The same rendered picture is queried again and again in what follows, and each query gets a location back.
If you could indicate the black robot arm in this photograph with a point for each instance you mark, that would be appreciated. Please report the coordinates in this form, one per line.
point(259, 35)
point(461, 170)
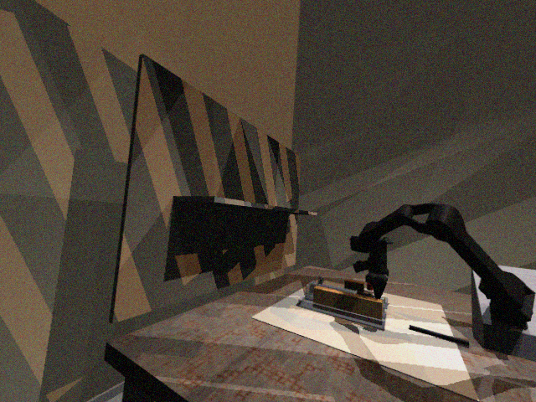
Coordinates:
point(511, 301)

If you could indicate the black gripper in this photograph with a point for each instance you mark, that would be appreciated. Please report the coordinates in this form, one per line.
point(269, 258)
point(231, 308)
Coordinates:
point(376, 277)

